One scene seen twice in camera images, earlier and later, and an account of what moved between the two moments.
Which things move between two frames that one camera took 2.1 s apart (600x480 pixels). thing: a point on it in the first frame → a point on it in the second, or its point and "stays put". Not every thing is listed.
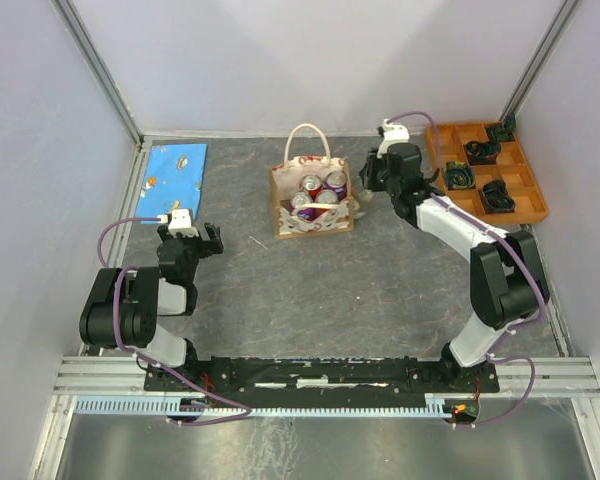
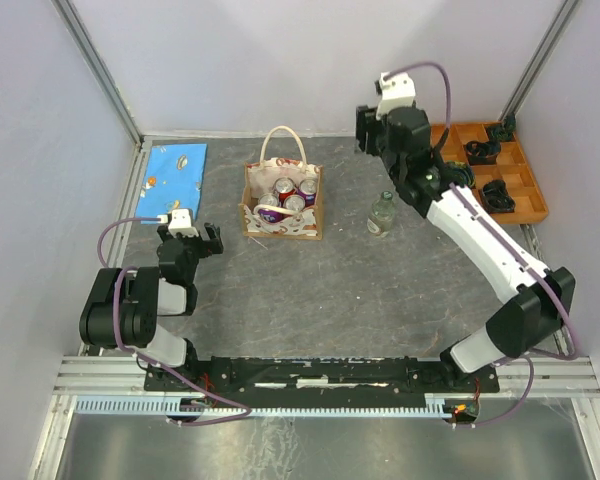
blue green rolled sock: [459, 176] stays put
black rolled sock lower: [496, 197] stays put
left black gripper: [208, 247] stays put
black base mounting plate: [321, 377] stays put
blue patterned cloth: [172, 180] stays put
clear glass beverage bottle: [363, 198] → [380, 221]
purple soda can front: [302, 198] → [268, 215]
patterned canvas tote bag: [310, 195] → [281, 199]
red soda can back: [313, 184] → [284, 187]
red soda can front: [327, 196] → [294, 202]
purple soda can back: [336, 181] → [307, 190]
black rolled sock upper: [482, 153] stays put
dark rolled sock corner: [503, 131] stays put
